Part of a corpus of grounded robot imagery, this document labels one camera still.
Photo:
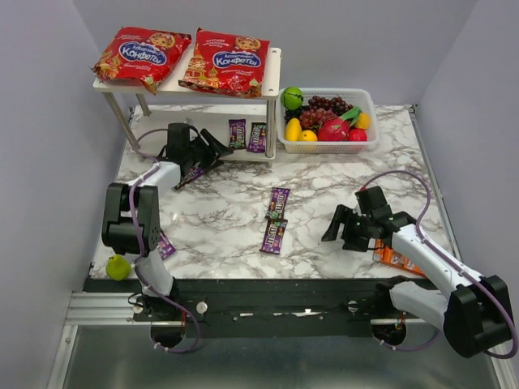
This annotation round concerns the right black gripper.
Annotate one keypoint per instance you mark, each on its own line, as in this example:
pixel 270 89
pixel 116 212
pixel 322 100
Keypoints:
pixel 349 226

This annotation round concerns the yellow toy mango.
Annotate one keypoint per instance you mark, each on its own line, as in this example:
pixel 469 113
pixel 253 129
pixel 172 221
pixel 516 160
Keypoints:
pixel 293 129

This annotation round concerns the green toy ball fruit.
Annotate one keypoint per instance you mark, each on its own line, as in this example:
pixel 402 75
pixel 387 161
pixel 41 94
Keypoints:
pixel 292 98

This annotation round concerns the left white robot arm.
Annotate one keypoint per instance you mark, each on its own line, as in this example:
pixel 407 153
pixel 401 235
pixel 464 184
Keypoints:
pixel 131 222

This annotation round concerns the white plastic fruit basket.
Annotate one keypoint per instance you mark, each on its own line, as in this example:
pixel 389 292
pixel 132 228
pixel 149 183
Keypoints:
pixel 355 97

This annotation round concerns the aluminium frame rail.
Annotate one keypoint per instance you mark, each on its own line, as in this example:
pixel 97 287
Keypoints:
pixel 117 309

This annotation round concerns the purple m&m pack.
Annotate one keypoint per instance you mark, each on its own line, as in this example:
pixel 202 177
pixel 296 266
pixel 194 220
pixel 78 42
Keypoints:
pixel 193 174
pixel 165 247
pixel 257 141
pixel 273 236
pixel 277 203
pixel 237 134

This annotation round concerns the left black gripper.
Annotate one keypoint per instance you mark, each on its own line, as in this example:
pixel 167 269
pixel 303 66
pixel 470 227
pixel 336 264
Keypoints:
pixel 201 150

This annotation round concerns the red toy grapes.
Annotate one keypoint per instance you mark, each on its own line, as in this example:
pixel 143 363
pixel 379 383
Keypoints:
pixel 313 119

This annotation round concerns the pink toy dragon fruit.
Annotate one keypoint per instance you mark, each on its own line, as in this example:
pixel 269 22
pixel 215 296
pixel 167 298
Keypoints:
pixel 337 129

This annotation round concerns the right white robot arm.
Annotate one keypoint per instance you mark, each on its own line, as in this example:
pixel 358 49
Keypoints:
pixel 471 310

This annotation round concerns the orange yellow toy fruit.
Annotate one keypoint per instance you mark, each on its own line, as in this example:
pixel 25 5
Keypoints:
pixel 363 121

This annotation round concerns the white two-tier shelf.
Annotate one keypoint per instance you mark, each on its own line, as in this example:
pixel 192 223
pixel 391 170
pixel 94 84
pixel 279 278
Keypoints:
pixel 129 103

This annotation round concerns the red candy bag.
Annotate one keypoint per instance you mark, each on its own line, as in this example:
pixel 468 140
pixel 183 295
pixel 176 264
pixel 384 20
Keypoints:
pixel 145 56
pixel 226 64

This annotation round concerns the green toy pear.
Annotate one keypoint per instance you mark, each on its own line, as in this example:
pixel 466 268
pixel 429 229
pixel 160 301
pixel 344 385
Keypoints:
pixel 117 268

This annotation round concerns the red toy apple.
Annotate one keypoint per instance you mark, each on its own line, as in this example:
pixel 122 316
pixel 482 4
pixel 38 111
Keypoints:
pixel 357 135

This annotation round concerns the dark purple toy grapes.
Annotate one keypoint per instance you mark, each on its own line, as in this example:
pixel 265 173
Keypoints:
pixel 335 104

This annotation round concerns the yellow toy lemon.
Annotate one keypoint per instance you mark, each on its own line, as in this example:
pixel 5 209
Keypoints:
pixel 307 136

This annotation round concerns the orange snack box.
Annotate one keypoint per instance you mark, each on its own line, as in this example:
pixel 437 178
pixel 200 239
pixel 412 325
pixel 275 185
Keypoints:
pixel 389 257

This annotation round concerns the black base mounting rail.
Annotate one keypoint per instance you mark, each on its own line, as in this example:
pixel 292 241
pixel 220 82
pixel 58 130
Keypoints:
pixel 208 309

